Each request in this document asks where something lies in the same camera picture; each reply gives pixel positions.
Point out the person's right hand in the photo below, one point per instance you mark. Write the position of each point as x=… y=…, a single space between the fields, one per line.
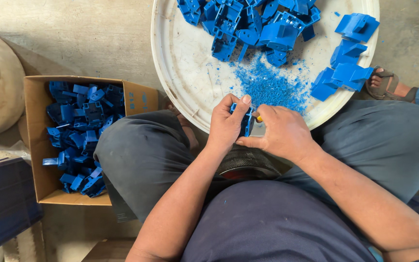
x=289 y=134

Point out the person's left hand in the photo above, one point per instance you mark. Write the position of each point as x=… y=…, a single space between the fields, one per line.
x=224 y=125

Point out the blue moulded plastic piece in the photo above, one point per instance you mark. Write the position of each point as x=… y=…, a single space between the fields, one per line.
x=347 y=52
x=246 y=125
x=353 y=76
x=322 y=87
x=356 y=27

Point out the person's bare foot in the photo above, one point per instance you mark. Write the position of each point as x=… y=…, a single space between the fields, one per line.
x=189 y=131

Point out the black low stool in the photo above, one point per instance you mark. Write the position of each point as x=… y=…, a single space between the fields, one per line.
x=247 y=163

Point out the heap of blue plastic shavings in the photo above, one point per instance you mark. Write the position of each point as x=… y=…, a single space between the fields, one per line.
x=271 y=87

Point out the white round plastic tray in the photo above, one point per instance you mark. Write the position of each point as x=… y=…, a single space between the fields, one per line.
x=191 y=72

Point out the person's dark grey trousers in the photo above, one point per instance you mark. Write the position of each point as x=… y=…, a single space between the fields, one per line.
x=376 y=145

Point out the person's navy shirt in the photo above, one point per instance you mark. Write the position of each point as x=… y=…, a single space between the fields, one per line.
x=267 y=225

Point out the pile of blue plastic parts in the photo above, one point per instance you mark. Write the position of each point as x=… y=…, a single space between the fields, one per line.
x=253 y=25

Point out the brown sandal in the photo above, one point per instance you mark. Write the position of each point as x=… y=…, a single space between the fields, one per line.
x=389 y=89

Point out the boxful of blue plastic parts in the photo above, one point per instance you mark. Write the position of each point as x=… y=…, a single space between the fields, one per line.
x=82 y=134

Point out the brown cardboard sheet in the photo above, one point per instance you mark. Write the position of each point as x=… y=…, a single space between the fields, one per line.
x=109 y=251

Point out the brown cardboard box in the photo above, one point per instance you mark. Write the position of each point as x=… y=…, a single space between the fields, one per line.
x=36 y=145

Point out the clear plastic bag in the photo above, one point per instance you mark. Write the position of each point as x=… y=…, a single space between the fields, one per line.
x=5 y=151

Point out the dark blue plastic crate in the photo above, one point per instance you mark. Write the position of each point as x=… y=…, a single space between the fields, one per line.
x=2 y=203

